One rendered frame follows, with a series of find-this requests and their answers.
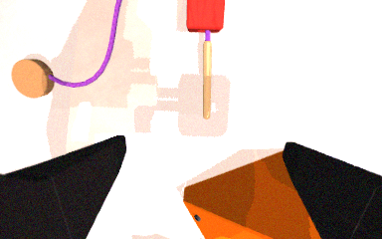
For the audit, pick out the wooden stick with purple string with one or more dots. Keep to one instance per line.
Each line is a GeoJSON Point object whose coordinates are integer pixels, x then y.
{"type": "Point", "coordinates": [207, 65]}

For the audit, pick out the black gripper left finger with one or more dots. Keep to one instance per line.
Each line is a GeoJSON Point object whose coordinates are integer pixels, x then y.
{"type": "Point", "coordinates": [60, 198]}

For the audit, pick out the round wooden button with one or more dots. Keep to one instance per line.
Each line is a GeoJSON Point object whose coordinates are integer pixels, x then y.
{"type": "Point", "coordinates": [30, 78]}

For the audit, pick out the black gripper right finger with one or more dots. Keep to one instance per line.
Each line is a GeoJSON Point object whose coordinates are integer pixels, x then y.
{"type": "Point", "coordinates": [343, 200]}

